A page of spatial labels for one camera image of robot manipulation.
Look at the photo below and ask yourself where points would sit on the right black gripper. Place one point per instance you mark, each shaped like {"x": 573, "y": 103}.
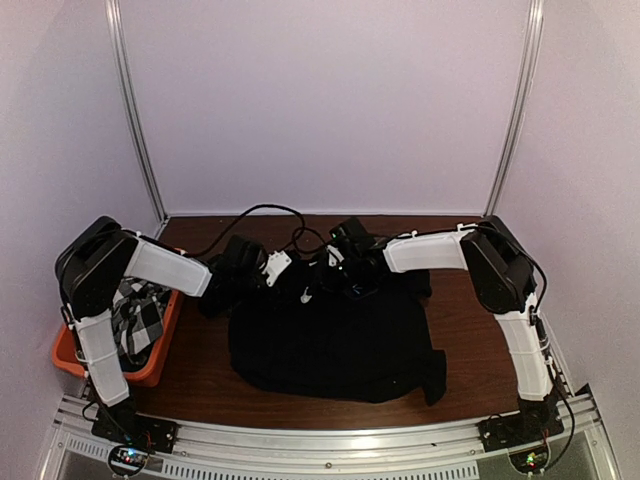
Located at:
{"x": 349, "y": 291}

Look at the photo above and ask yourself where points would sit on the round gold brooch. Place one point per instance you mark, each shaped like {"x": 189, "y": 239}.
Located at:
{"x": 307, "y": 295}

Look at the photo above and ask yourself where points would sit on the black t-shirt blue logo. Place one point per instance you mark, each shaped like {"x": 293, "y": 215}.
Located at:
{"x": 374, "y": 349}

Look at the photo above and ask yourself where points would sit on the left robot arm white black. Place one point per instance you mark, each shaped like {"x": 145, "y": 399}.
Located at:
{"x": 99, "y": 269}

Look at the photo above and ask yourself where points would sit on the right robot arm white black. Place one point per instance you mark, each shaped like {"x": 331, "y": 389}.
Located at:
{"x": 502, "y": 274}

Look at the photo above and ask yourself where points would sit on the black white checkered shirt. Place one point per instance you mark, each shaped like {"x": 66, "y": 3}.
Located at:
{"x": 137, "y": 320}

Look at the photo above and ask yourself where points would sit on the orange plastic bin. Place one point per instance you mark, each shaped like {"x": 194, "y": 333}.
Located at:
{"x": 64, "y": 358}

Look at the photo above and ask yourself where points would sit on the left circuit board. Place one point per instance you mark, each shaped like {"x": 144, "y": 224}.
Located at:
{"x": 125, "y": 460}

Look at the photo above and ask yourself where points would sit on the circuit board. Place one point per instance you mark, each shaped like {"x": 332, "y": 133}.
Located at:
{"x": 530, "y": 461}
{"x": 125, "y": 460}

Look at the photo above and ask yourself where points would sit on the right circuit board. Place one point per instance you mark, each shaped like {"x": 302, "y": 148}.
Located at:
{"x": 530, "y": 461}

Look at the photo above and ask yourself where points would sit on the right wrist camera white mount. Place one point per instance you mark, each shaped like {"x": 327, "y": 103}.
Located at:
{"x": 333, "y": 255}

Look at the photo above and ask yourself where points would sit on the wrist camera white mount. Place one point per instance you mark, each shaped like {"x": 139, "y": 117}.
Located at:
{"x": 333, "y": 255}
{"x": 277, "y": 262}

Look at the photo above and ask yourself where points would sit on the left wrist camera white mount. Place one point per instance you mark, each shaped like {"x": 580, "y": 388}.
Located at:
{"x": 277, "y": 262}

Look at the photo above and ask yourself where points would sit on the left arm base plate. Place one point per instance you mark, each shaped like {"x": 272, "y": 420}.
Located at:
{"x": 152, "y": 434}

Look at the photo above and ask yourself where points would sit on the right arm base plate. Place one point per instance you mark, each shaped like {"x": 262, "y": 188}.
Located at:
{"x": 507, "y": 431}

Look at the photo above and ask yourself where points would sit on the aluminium front rail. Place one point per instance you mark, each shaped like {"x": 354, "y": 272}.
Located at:
{"x": 451, "y": 450}

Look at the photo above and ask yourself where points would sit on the left aluminium corner post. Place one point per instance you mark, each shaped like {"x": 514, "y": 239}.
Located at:
{"x": 132, "y": 115}

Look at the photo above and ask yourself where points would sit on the aluminium corner post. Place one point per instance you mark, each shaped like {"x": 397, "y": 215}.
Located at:
{"x": 132, "y": 115}
{"x": 528, "y": 65}

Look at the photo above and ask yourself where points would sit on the right aluminium corner post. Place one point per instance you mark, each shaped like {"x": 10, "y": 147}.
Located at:
{"x": 528, "y": 65}

